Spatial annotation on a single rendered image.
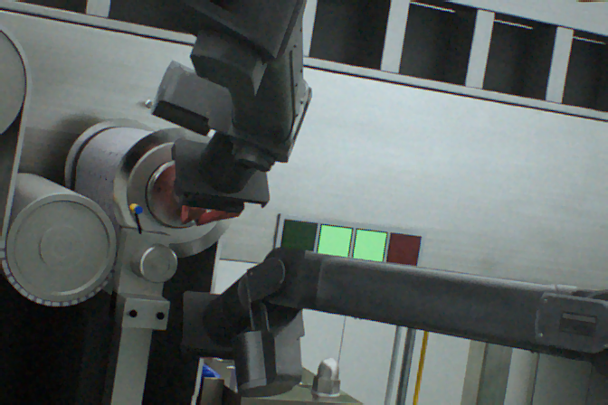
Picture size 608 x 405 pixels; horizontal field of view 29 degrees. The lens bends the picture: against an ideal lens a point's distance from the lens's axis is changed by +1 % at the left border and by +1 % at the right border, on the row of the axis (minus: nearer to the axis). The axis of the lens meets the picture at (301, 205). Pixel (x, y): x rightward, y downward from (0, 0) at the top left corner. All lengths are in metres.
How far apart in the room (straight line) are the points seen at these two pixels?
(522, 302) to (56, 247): 0.55
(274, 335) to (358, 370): 3.33
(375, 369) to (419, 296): 3.51
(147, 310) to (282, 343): 0.17
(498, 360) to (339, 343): 2.34
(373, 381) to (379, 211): 2.79
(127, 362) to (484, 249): 0.78
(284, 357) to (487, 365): 0.99
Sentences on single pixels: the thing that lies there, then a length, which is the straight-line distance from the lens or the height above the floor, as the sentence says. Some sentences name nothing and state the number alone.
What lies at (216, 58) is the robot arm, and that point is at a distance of 0.68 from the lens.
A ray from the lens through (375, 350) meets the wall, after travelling 4.51.
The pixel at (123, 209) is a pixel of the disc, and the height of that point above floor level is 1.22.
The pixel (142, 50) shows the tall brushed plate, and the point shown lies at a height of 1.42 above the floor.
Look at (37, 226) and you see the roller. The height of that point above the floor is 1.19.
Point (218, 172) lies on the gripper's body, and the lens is 1.17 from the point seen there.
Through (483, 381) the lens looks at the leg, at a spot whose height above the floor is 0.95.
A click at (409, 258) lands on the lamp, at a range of 1.81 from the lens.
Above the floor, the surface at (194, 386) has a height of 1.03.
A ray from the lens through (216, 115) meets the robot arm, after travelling 1.10.
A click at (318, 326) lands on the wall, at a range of 4.38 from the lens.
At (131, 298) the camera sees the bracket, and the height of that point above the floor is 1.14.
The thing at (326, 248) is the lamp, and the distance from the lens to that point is 1.74.
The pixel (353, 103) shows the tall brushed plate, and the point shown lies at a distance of 1.75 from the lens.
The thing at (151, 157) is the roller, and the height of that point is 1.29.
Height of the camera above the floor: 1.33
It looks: 3 degrees down
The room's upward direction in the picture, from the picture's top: 9 degrees clockwise
